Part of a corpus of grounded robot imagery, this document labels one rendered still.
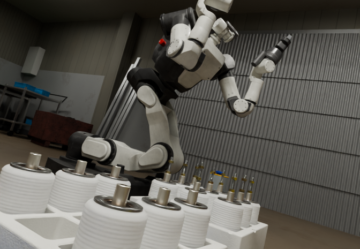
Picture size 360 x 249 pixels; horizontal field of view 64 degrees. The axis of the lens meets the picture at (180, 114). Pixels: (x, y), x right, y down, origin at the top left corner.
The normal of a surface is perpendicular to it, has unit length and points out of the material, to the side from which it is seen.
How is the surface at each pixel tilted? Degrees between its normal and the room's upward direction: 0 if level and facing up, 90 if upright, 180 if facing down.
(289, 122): 90
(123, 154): 90
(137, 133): 90
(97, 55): 90
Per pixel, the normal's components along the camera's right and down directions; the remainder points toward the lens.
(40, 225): 0.83, 0.13
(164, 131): -0.47, -0.25
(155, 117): -0.43, 0.18
